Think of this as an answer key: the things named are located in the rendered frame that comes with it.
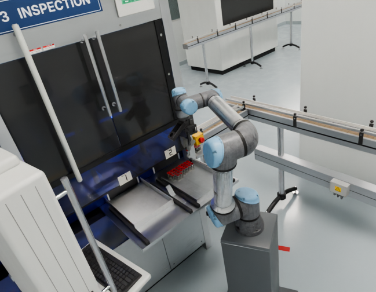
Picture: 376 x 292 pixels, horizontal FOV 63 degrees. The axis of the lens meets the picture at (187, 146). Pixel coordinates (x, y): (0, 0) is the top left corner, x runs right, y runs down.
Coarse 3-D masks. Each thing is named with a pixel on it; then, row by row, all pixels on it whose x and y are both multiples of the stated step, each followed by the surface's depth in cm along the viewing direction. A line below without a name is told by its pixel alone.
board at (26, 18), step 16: (0, 0) 117; (16, 0) 120; (32, 0) 124; (48, 0) 127; (64, 0) 131; (80, 0) 135; (96, 0) 140; (0, 16) 118; (16, 16) 122; (32, 16) 125; (48, 16) 129; (64, 16) 133; (0, 32) 120
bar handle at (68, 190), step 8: (64, 176) 102; (64, 184) 101; (64, 192) 102; (72, 192) 104; (72, 200) 105; (80, 208) 107; (80, 216) 108; (88, 224) 112; (88, 232) 112; (88, 240) 114; (96, 248) 117; (96, 256) 118; (104, 264) 122; (104, 272) 123; (112, 280) 127; (104, 288) 126; (112, 288) 128
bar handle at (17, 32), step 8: (16, 24) 117; (16, 32) 118; (24, 40) 120; (24, 48) 121; (24, 56) 123; (32, 64) 124; (32, 72) 125; (40, 80) 128; (40, 88) 129; (48, 104) 133; (48, 112) 135; (56, 120) 137; (56, 128) 138; (64, 136) 142; (64, 144) 142; (72, 160) 147; (72, 168) 149; (80, 176) 152
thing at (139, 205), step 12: (144, 180) 192; (132, 192) 189; (144, 192) 187; (156, 192) 185; (108, 204) 182; (120, 204) 181; (132, 204) 179; (144, 204) 177; (156, 204) 176; (168, 204) 171; (132, 216) 170; (144, 216) 168
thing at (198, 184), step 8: (192, 160) 205; (200, 168) 200; (208, 168) 194; (184, 176) 195; (192, 176) 193; (200, 176) 192; (208, 176) 191; (176, 184) 189; (184, 184) 187; (192, 184) 186; (200, 184) 185; (208, 184) 184; (184, 192) 176; (192, 192) 179; (200, 192) 178; (208, 192) 173; (200, 200) 171
